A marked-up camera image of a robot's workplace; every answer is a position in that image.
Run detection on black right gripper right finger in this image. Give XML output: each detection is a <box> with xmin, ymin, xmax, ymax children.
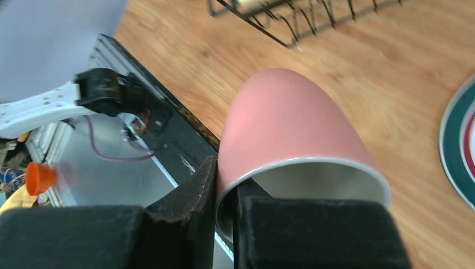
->
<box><xmin>232</xmin><ymin>179</ymin><xmax>412</xmax><ymax>268</ymax></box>

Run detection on white plate green lettered rim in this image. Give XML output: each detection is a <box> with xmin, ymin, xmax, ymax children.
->
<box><xmin>438</xmin><ymin>75</ymin><xmax>474</xmax><ymax>209</ymax></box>

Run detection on pink cup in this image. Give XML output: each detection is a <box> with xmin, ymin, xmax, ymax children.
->
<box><xmin>215</xmin><ymin>68</ymin><xmax>391</xmax><ymax>240</ymax></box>

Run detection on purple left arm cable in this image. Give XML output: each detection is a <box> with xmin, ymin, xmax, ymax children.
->
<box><xmin>70</xmin><ymin>115</ymin><xmax>155</xmax><ymax>163</ymax></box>

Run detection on black wire dish rack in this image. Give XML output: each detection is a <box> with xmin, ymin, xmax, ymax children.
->
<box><xmin>206</xmin><ymin>0</ymin><xmax>403</xmax><ymax>48</ymax></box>

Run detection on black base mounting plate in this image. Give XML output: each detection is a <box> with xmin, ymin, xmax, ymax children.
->
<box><xmin>94</xmin><ymin>35</ymin><xmax>220</xmax><ymax>185</ymax></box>

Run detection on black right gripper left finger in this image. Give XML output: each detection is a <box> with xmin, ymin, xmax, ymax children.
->
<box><xmin>1</xmin><ymin>156</ymin><xmax>217</xmax><ymax>268</ymax></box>

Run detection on orange plastic cup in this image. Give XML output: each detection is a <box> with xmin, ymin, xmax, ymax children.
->
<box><xmin>25</xmin><ymin>162</ymin><xmax>57</xmax><ymax>196</ymax></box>

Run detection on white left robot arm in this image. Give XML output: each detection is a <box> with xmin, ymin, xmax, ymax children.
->
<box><xmin>1</xmin><ymin>68</ymin><xmax>150</xmax><ymax>140</ymax></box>

